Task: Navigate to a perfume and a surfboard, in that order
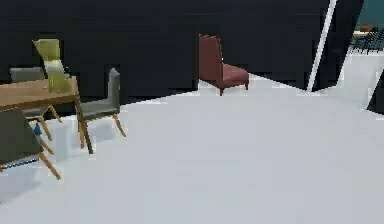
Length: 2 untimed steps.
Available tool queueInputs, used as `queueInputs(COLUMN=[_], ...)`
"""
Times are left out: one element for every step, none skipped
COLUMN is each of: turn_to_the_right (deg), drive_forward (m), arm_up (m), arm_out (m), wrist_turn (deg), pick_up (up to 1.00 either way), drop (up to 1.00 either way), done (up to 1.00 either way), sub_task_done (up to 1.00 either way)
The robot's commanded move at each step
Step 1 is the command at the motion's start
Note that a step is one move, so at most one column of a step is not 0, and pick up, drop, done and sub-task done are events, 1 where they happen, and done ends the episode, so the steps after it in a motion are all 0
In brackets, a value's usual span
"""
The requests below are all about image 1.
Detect dark red armless chair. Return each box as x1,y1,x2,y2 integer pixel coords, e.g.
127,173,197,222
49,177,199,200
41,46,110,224
198,33,250,97

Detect grey chair with wooden legs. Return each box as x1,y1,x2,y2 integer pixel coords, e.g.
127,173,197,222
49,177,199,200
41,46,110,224
0,107,62,181
9,66,63,142
76,67,128,150

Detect brown wooden dining table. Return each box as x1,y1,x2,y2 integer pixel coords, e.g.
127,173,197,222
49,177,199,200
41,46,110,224
0,75,95,155

